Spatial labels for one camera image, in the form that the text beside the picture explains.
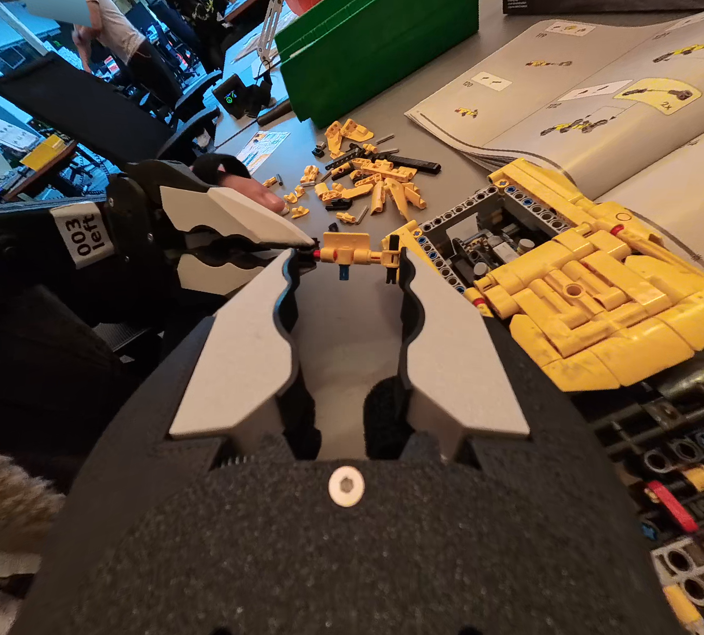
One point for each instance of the pile of yellow brick pieces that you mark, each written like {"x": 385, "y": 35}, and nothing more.
{"x": 369, "y": 178}

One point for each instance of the fleece-lined jacket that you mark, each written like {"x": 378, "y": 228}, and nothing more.
{"x": 24, "y": 514}

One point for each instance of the open instruction booklet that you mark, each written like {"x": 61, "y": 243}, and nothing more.
{"x": 572, "y": 96}

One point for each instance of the yellow brick car model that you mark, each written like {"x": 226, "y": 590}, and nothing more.
{"x": 572, "y": 294}

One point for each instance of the grey desk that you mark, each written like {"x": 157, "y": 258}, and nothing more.
{"x": 451, "y": 189}

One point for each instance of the black office chair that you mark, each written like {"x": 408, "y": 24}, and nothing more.
{"x": 88, "y": 107}

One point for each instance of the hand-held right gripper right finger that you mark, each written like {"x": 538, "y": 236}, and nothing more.
{"x": 462, "y": 371}

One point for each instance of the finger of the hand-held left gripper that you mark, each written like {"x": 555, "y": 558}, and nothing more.
{"x": 226, "y": 270}
{"x": 237, "y": 215}

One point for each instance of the printed paper sheet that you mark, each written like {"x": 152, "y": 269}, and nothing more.
{"x": 262, "y": 151}

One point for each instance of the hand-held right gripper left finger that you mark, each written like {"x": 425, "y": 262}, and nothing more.
{"x": 237, "y": 371}

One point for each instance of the green plastic bin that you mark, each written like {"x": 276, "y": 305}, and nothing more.
{"x": 380, "y": 35}

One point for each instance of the person's left hand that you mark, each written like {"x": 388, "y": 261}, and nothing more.
{"x": 259, "y": 195}

